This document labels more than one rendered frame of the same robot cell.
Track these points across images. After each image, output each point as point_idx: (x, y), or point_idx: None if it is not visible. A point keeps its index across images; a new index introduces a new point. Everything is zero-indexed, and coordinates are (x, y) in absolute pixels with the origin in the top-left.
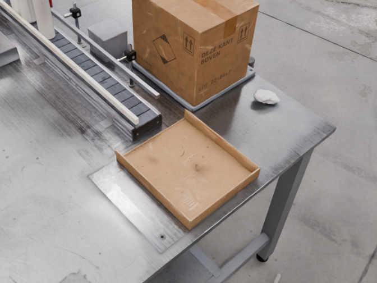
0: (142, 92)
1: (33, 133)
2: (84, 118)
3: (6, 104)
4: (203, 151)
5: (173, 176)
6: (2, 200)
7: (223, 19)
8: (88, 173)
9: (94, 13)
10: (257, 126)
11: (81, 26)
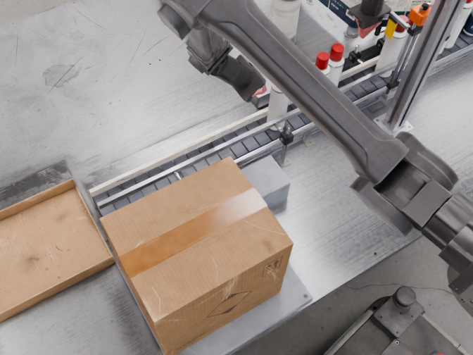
0: None
1: (135, 121)
2: (144, 162)
3: (183, 100)
4: (53, 270)
5: (31, 233)
6: (62, 101)
7: (123, 254)
8: (67, 161)
9: (351, 183)
10: (73, 350)
11: (319, 167)
